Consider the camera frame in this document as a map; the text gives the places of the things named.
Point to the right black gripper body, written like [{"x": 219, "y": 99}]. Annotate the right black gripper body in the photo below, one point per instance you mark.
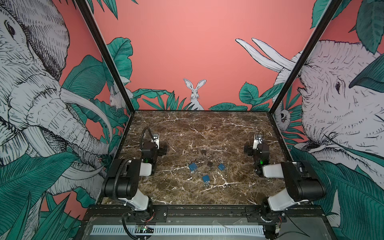
[{"x": 248, "y": 149}]

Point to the blue padlock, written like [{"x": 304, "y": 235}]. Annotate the blue padlock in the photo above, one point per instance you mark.
[
  {"x": 192, "y": 166},
  {"x": 206, "y": 180},
  {"x": 221, "y": 165}
]

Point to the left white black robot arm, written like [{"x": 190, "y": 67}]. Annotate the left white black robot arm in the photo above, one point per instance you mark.
[{"x": 122, "y": 183}]

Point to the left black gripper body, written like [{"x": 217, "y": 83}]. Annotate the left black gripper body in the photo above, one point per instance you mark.
[{"x": 162, "y": 150}]

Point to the right black frame post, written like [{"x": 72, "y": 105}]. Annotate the right black frame post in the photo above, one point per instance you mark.
[{"x": 318, "y": 32}]

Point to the small green circuit board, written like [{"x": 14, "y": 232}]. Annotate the small green circuit board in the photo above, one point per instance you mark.
[{"x": 145, "y": 230}]

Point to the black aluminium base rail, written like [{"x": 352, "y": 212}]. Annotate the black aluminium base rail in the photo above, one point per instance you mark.
[{"x": 166, "y": 212}]

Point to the black frame post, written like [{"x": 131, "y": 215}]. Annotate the black frame post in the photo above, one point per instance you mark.
[
  {"x": 318, "y": 32},
  {"x": 98, "y": 38}
]

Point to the left black frame post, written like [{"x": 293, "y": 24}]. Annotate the left black frame post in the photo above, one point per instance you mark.
[{"x": 98, "y": 38}]

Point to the white ventilated cable duct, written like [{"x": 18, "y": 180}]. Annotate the white ventilated cable duct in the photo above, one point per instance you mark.
[{"x": 163, "y": 230}]

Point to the blue padlock front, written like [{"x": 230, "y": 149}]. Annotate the blue padlock front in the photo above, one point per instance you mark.
[{"x": 206, "y": 180}]

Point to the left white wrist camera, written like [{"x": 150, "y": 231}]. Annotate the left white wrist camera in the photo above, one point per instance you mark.
[{"x": 156, "y": 140}]

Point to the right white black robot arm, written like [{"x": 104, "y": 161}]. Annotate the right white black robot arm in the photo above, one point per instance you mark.
[{"x": 302, "y": 184}]

